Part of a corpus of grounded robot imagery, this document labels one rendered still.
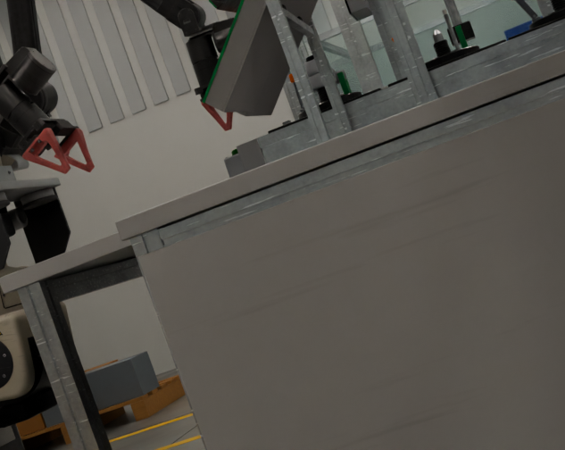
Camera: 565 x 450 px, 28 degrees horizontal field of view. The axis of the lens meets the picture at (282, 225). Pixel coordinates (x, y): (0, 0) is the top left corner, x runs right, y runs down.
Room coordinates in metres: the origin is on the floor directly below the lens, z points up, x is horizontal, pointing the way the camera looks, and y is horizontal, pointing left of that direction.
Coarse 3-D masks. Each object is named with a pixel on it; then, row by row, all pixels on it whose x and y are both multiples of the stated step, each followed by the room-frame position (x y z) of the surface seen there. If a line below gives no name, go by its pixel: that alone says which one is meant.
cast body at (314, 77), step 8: (312, 56) 2.31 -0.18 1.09; (304, 64) 2.30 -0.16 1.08; (312, 64) 2.30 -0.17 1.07; (312, 72) 2.30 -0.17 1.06; (336, 72) 2.31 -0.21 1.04; (344, 72) 2.31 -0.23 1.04; (312, 80) 2.30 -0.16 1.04; (320, 80) 2.30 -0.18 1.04; (336, 80) 2.29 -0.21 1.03; (312, 88) 2.30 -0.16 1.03
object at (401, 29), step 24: (384, 0) 1.76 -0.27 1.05; (288, 24) 1.80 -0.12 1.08; (312, 24) 2.10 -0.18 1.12; (408, 24) 2.07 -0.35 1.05; (288, 48) 1.79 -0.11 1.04; (312, 48) 2.11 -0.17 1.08; (408, 48) 1.75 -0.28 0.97; (408, 72) 1.76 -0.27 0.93; (312, 96) 1.79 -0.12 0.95; (336, 96) 2.11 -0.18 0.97; (432, 96) 2.08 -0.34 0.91; (312, 120) 1.79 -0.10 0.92
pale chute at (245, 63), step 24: (264, 0) 1.82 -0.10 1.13; (288, 0) 1.90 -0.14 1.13; (240, 24) 1.84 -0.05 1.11; (264, 24) 1.85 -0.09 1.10; (240, 48) 1.85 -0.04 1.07; (264, 48) 1.90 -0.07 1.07; (216, 72) 1.87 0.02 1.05; (240, 72) 1.86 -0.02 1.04; (264, 72) 1.95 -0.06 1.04; (216, 96) 1.88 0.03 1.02; (240, 96) 1.91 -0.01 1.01
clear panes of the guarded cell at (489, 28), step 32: (320, 0) 3.64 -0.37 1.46; (416, 0) 3.58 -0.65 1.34; (480, 0) 3.54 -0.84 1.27; (512, 0) 3.52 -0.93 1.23; (320, 32) 3.65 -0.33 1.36; (416, 32) 3.59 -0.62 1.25; (480, 32) 3.55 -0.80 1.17; (512, 32) 3.53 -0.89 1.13; (352, 64) 3.63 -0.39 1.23; (384, 64) 3.61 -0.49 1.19
